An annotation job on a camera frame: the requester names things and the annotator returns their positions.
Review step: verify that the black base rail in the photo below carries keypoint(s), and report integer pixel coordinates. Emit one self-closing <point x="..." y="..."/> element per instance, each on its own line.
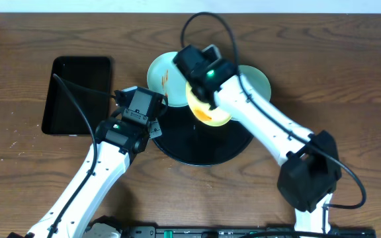
<point x="230" y="232"/>

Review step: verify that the right light green plate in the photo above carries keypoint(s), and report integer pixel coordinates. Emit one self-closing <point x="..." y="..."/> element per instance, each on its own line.
<point x="255" y="82"/>

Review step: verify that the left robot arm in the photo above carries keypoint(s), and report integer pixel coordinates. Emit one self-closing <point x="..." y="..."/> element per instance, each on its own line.
<point x="116" y="142"/>

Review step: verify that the light green plate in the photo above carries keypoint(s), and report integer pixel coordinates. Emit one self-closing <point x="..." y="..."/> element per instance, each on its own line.
<point x="255" y="82"/>
<point x="163" y="77"/>

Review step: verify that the yellow plate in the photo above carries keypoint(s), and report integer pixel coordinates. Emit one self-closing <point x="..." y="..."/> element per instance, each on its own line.
<point x="202" y="111"/>

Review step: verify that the left light green plate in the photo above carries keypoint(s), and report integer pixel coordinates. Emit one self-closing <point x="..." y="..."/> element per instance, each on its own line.
<point x="163" y="77"/>

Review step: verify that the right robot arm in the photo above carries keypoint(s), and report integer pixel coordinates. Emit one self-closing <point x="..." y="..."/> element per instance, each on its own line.
<point x="307" y="179"/>

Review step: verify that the black rectangular bin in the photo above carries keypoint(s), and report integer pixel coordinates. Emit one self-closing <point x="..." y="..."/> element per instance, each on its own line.
<point x="89" y="80"/>

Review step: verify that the round black tray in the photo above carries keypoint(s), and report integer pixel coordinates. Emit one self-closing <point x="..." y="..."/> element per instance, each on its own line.
<point x="186" y="139"/>

